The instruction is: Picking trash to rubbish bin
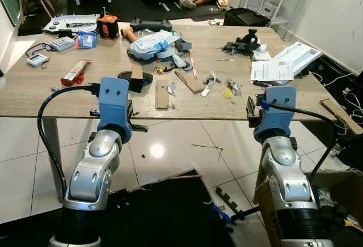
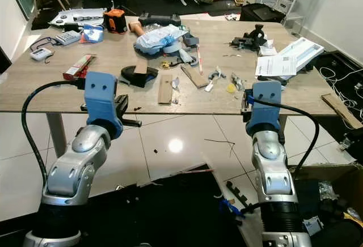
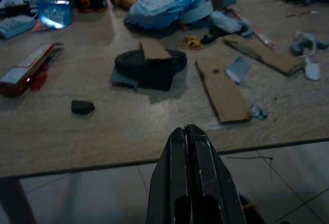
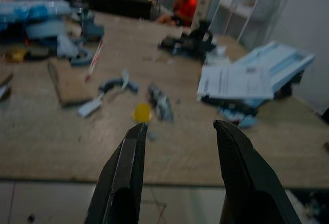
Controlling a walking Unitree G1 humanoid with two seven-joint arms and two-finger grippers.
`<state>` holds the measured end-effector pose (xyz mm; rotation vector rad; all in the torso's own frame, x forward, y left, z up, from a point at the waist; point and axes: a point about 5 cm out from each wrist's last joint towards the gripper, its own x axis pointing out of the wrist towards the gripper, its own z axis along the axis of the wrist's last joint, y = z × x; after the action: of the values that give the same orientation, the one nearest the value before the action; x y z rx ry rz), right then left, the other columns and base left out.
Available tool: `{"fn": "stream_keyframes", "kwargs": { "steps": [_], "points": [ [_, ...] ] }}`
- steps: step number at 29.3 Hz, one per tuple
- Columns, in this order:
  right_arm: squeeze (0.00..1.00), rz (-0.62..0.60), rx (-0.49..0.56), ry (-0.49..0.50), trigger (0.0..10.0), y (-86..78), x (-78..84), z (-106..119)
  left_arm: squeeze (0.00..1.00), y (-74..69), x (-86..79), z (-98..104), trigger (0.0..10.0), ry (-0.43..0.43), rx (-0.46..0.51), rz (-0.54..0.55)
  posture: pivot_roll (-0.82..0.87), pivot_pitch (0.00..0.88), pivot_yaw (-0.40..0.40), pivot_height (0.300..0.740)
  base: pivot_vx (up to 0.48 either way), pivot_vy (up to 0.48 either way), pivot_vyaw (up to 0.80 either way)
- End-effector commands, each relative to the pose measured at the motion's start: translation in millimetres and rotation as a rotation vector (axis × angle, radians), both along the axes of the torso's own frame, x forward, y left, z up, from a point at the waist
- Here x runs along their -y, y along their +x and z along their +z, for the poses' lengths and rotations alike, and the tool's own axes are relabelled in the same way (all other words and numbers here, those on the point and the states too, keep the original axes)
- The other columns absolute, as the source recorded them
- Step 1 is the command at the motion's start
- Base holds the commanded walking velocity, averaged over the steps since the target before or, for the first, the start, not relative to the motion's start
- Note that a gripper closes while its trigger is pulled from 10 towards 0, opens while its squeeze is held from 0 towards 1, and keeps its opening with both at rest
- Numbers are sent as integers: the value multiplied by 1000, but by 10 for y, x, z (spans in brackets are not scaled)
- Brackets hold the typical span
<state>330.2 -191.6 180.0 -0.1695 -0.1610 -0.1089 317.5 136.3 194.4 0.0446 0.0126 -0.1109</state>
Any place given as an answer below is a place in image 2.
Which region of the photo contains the black round base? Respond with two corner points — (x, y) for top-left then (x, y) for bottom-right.
(120, 65), (160, 88)

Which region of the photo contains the small metal clamp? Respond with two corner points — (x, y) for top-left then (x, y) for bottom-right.
(205, 67), (225, 93)

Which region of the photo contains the brown cardboard strip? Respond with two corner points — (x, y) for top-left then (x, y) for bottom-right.
(157, 75), (174, 105)

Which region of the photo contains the white printed paper sheet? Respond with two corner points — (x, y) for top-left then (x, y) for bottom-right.
(255, 55), (299, 79)

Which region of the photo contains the brown wood offcut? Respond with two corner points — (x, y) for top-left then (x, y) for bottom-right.
(180, 63), (211, 90)

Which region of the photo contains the red flat box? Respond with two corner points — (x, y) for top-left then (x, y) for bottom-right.
(62, 54), (96, 82)

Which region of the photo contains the red pencil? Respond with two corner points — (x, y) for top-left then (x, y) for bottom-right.
(196, 45), (204, 76)

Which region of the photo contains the black bench vise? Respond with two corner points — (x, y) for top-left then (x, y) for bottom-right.
(230, 24), (268, 52)

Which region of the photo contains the crumpled blue white plastic bag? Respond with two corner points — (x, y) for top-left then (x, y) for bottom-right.
(134, 24), (189, 56)

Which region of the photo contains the blue plastic packet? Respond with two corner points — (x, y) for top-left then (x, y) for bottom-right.
(82, 24), (104, 44)

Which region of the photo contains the long white foam tray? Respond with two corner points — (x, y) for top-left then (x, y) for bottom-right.
(277, 37), (326, 70)

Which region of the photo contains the orange and black speaker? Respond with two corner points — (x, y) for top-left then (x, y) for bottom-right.
(103, 8), (129, 35)

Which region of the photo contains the wooden work table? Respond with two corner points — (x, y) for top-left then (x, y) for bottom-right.
(0, 14), (363, 174)

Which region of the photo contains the long wooden plank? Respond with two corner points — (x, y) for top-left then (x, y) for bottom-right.
(320, 92), (363, 130)

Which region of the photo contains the black power tool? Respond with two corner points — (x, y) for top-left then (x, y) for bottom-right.
(138, 12), (182, 27)

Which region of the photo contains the black bag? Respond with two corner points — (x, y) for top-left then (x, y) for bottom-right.
(239, 2), (286, 23)

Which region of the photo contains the white moulded packaging tray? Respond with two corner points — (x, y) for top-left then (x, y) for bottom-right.
(49, 7), (106, 28)

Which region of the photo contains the brown cardboard box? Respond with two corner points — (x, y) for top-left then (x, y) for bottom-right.
(289, 163), (363, 247)

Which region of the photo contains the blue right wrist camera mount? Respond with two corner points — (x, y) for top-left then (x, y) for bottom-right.
(245, 80), (285, 138)

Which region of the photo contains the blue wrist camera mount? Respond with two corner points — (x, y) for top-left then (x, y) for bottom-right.
(245, 80), (285, 138)
(83, 71), (125, 140)

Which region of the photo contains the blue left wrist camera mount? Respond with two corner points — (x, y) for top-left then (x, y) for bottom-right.
(83, 71), (125, 140)

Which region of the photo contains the small metal bracket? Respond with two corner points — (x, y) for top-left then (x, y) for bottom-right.
(230, 72), (245, 91)

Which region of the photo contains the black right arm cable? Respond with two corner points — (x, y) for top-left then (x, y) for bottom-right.
(247, 96), (322, 215)

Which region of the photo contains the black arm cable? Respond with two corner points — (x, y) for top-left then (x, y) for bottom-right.
(21, 79), (89, 203)
(247, 96), (322, 215)

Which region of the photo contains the tan rounded handle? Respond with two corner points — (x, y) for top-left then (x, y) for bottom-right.
(128, 21), (145, 37)

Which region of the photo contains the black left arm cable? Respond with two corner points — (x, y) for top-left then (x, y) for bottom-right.
(21, 79), (89, 203)

